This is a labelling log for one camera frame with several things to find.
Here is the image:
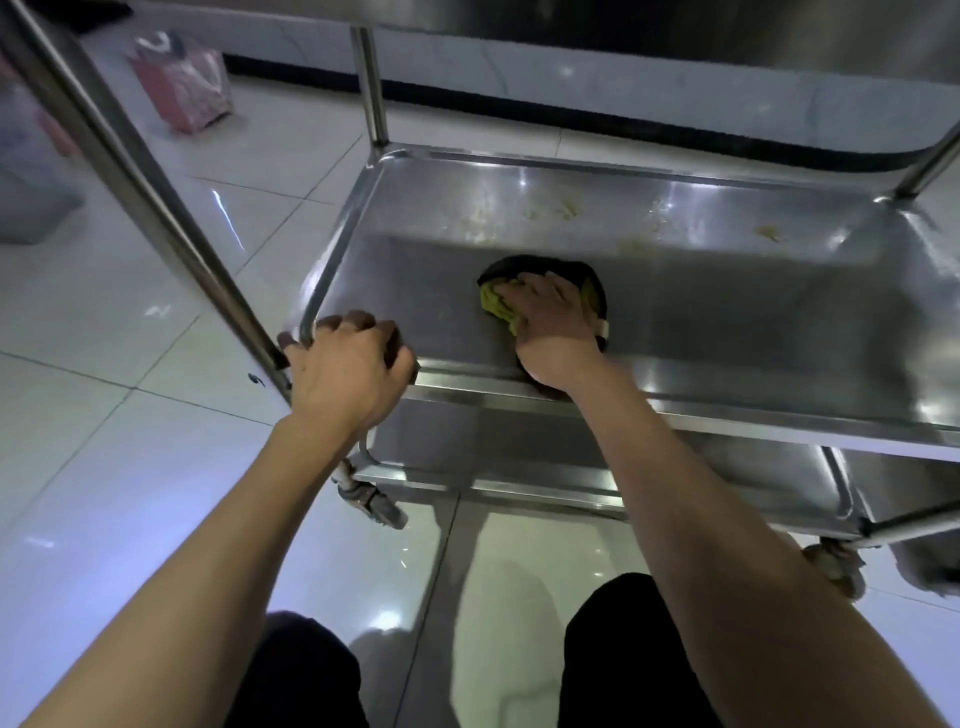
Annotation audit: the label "person's right hand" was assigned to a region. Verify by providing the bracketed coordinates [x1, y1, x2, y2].
[494, 271, 613, 395]

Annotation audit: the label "person's left hand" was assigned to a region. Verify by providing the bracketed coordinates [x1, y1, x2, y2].
[277, 311, 420, 444]

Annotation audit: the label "grey and yellow cleaning cloth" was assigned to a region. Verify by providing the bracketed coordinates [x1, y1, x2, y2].
[478, 254, 610, 399]

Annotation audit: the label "black grip steel cart handle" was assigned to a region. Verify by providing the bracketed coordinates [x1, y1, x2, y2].
[0, 0, 393, 410]

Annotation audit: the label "person's left forearm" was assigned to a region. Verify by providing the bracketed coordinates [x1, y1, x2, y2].
[22, 416, 361, 728]

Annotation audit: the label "person's right forearm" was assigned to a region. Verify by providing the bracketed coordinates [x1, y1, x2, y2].
[577, 374, 954, 728]

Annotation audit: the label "white marble counter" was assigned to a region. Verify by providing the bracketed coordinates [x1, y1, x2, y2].
[224, 29, 960, 174]

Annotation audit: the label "black trousers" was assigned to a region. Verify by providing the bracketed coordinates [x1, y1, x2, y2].
[224, 573, 714, 728]

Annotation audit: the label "pink patterned bag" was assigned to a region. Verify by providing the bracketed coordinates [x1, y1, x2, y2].
[127, 29, 235, 136]

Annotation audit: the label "grey translucent storage bin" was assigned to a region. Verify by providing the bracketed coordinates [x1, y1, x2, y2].
[0, 74, 85, 246]

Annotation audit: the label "black furniture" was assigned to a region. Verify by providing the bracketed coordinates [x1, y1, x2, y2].
[44, 0, 136, 35]

